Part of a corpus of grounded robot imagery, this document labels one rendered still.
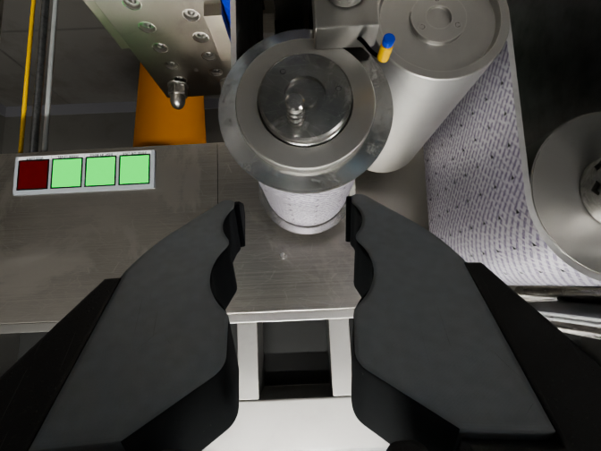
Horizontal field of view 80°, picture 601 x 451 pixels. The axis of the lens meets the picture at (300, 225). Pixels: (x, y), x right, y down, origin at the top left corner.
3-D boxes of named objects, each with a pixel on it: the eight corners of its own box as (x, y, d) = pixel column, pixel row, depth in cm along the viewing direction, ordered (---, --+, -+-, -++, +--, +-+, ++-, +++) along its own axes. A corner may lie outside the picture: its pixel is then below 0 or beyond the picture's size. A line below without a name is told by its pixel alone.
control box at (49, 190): (154, 148, 64) (153, 187, 63) (156, 150, 65) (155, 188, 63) (14, 157, 64) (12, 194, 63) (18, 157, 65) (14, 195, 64)
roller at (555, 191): (688, 106, 30) (727, 275, 28) (517, 186, 55) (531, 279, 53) (519, 114, 30) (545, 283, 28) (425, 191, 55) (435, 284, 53)
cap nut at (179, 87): (184, 80, 64) (184, 103, 63) (190, 90, 68) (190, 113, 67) (164, 80, 64) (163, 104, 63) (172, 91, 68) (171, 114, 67)
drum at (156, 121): (215, 78, 244) (216, 173, 233) (154, 81, 245) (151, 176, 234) (194, 33, 200) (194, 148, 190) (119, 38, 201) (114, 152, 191)
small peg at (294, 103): (307, 95, 25) (300, 112, 25) (307, 113, 28) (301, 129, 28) (288, 89, 26) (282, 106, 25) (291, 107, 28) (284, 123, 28)
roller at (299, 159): (368, 32, 30) (382, 164, 28) (341, 148, 56) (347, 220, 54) (232, 42, 30) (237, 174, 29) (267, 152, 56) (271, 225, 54)
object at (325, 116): (365, 67, 29) (334, 152, 28) (361, 80, 31) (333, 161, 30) (275, 40, 29) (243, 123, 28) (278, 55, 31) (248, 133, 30)
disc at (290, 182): (384, 21, 32) (402, 186, 29) (383, 26, 32) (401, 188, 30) (215, 34, 32) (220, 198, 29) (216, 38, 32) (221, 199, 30)
